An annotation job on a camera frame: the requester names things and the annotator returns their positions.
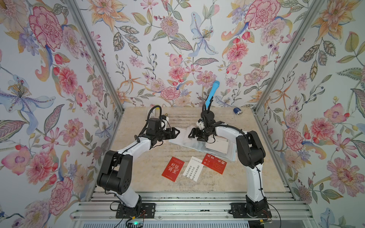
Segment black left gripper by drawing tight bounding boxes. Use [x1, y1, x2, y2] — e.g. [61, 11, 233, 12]
[154, 126, 180, 142]

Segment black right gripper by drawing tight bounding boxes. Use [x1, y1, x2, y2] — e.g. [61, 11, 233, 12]
[188, 127, 210, 141]

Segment red card gold characters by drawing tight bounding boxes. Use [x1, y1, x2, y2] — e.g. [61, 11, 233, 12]
[202, 154, 227, 174]

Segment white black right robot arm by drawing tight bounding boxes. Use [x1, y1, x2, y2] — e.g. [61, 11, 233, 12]
[188, 101, 272, 218]

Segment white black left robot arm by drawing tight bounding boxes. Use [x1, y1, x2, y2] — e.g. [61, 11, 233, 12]
[97, 105, 180, 215]

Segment white playing card box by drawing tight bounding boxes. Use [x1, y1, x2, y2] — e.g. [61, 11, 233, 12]
[150, 109, 156, 118]

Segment white card black text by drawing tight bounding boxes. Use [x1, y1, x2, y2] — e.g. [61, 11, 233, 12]
[183, 157, 204, 182]

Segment red card pink characters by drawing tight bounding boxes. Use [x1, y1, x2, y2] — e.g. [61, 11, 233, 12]
[162, 157, 185, 182]

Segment small blue cylinder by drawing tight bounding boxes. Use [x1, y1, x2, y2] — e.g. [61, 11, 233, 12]
[233, 107, 242, 115]

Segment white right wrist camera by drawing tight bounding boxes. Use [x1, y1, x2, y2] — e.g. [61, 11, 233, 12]
[196, 120, 205, 130]

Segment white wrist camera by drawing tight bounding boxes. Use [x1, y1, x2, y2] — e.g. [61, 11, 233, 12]
[196, 120, 205, 130]
[159, 115, 169, 130]

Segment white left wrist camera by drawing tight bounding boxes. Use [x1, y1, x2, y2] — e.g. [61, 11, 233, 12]
[159, 115, 169, 130]

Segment aluminium corner post left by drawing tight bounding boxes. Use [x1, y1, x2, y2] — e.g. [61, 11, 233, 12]
[65, 0, 124, 114]

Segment aluminium corner post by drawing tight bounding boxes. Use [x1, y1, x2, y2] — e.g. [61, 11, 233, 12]
[253, 1, 323, 114]
[65, 0, 124, 114]

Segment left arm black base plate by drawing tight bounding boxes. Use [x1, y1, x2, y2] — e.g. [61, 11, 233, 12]
[116, 203, 156, 219]

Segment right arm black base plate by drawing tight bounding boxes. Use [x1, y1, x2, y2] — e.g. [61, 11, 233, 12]
[228, 202, 272, 219]

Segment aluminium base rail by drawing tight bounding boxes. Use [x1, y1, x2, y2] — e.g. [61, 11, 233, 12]
[71, 191, 317, 228]

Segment aluminium corner post right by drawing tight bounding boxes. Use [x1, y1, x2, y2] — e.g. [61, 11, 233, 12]
[253, 1, 323, 114]

